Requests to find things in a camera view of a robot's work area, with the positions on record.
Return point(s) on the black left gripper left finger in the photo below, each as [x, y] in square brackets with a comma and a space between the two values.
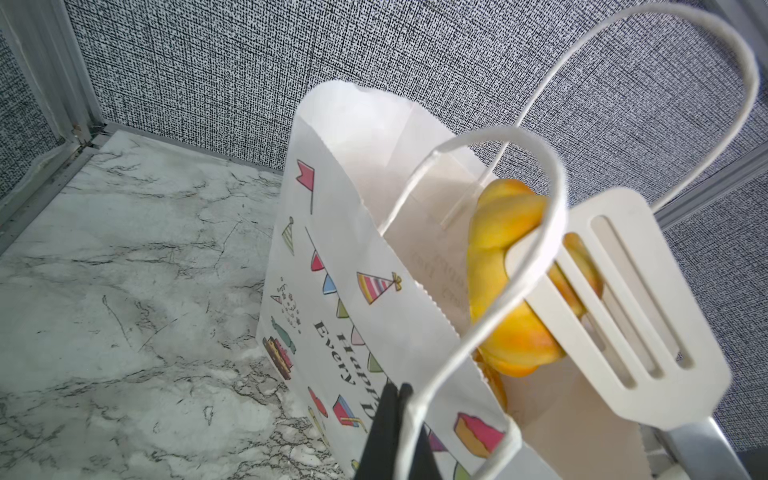
[378, 458]

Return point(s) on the sugared fake pastry bottom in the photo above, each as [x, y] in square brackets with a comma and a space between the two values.
[493, 379]

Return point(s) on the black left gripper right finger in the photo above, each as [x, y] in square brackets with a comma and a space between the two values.
[424, 466]

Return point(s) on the finger of the white slotted right gripper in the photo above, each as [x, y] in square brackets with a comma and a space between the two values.
[642, 355]

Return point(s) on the white printed paper bag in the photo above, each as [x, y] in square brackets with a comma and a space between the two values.
[399, 250]

